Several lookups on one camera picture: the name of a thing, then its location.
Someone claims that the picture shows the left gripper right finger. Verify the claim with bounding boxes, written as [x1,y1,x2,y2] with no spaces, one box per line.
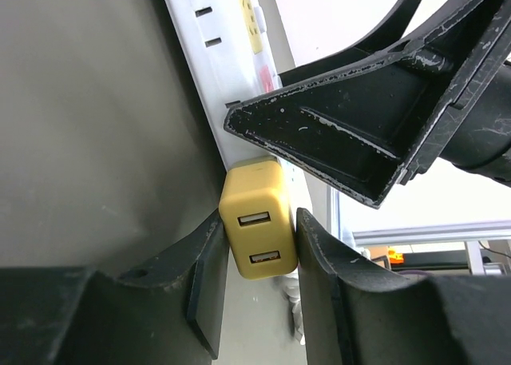
[296,208,510,364]

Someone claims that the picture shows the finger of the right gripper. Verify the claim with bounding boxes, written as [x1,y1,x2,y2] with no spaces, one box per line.
[279,0,422,87]
[224,0,510,208]

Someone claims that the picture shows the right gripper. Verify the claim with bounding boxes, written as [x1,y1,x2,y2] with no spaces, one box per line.
[440,61,510,186]

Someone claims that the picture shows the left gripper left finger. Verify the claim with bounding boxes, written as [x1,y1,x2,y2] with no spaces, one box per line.
[1,212,228,364]

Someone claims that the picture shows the yellow cube block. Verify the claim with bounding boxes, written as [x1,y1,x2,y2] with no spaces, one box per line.
[219,157,298,280]

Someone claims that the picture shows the white power strip coloured sockets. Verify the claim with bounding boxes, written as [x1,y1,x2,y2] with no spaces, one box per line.
[157,0,320,210]

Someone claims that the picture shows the white coiled strip cable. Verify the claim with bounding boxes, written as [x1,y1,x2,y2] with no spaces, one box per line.
[279,276,307,346]

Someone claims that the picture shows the aluminium frame rail front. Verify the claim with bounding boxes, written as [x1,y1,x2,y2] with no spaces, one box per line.
[354,220,510,246]

